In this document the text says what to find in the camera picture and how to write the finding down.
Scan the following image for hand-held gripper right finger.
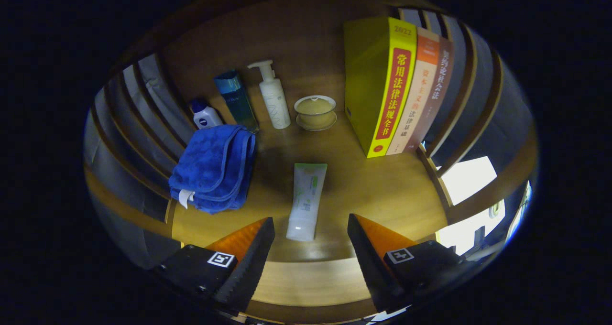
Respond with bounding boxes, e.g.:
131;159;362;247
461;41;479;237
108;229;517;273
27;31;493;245
347;214;483;314

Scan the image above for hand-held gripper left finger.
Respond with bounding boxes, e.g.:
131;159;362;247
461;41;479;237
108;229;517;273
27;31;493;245
152;217;276;316

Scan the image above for white cosmetic tube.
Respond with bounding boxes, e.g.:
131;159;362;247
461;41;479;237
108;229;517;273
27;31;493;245
286;162;328;242

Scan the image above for wooden countertop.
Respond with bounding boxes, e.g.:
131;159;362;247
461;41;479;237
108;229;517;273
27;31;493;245
170;72;450;264

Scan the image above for wooden cabinet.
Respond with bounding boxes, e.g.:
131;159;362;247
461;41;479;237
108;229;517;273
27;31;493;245
84;0;539;268

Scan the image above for blue folded towel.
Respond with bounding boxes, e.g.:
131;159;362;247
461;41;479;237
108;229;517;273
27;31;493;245
168;124;257;215

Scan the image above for beige saucer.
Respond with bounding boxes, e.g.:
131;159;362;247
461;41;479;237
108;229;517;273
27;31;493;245
295;111;338;132

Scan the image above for small white blue-capped bottle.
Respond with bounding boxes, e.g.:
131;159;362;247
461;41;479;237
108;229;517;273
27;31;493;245
190;98;224;130

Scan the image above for teal bottle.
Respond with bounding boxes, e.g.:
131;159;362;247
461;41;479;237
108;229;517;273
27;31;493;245
213;70;259;132

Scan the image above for beige lidded teacup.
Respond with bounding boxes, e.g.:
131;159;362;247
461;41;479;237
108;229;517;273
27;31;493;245
294;95;337;127

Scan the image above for white pump bottle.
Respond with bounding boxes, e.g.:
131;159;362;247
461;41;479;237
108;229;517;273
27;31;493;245
247;60;291;130

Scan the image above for orange and white book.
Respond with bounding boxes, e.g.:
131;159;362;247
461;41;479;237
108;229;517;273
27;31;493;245
386;27;440;156

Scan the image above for thick yellow book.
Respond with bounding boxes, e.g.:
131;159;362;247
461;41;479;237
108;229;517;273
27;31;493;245
344;17;418;159

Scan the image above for brown book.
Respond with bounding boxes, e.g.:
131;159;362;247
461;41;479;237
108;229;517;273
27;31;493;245
404;36;455;153

